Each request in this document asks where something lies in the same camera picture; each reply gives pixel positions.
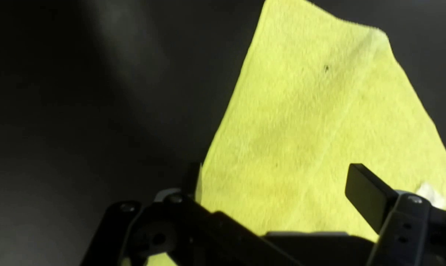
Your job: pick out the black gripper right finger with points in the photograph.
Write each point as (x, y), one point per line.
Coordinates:
(371, 194)

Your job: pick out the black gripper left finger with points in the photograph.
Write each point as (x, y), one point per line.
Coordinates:
(194, 183)

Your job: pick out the yellow towel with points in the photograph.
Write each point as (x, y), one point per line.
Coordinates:
(306, 124)

